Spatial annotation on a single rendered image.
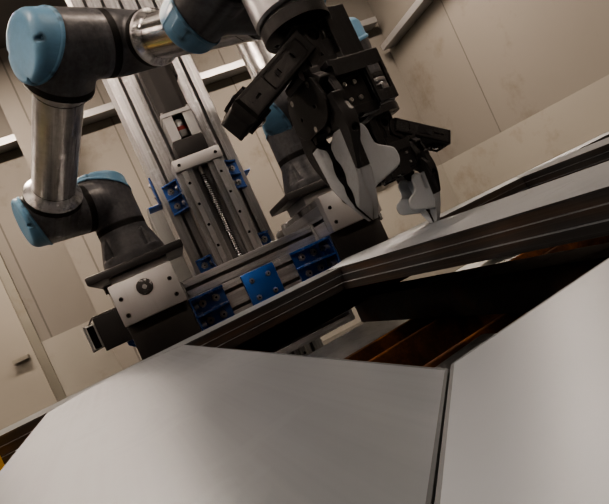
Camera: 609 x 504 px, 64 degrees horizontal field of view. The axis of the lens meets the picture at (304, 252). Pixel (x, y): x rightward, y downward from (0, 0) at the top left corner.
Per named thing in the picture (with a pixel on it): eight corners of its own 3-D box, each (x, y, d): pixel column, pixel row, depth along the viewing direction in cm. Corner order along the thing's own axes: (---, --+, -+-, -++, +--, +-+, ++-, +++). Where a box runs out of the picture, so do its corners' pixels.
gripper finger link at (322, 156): (408, 203, 50) (370, 121, 50) (364, 224, 47) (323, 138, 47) (392, 211, 52) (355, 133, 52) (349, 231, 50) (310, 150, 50)
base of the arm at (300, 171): (282, 204, 138) (267, 172, 138) (328, 184, 142) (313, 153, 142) (294, 192, 123) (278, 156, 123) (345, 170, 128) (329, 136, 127)
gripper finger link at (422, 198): (415, 234, 80) (392, 183, 80) (441, 221, 82) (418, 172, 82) (427, 231, 77) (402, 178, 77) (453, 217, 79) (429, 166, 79)
